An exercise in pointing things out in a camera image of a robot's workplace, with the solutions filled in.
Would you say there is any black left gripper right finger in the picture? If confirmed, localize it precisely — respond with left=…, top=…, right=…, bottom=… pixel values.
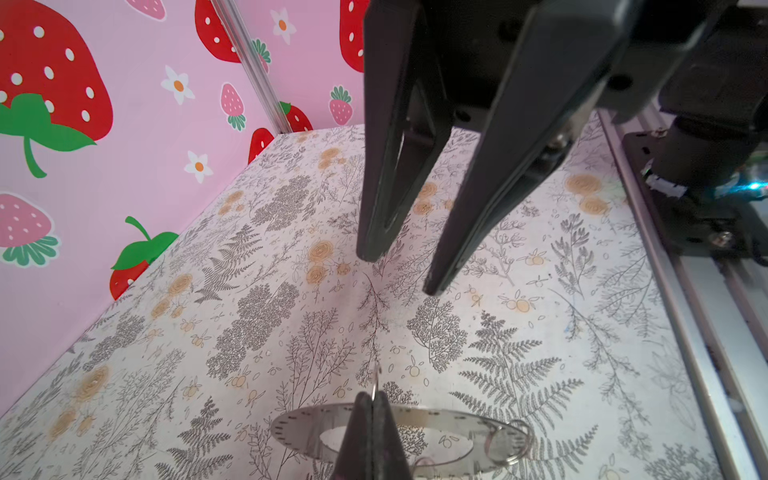
left=371, top=391, right=412, bottom=480

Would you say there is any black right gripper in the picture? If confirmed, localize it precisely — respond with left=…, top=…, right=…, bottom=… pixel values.
left=357, top=1, right=726, bottom=296

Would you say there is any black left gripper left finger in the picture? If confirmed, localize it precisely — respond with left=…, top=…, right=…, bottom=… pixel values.
left=331, top=392, right=373, bottom=480

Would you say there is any silver split keyring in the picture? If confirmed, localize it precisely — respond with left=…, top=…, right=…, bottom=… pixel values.
left=483, top=420, right=535, bottom=466

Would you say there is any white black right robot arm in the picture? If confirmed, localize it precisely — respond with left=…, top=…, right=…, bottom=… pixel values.
left=357, top=1, right=767, bottom=295

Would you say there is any right aluminium corner post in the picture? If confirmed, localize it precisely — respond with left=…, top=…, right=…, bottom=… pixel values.
left=212, top=0, right=293, bottom=134

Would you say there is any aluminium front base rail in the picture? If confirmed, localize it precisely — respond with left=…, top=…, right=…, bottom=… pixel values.
left=598, top=106, right=767, bottom=479

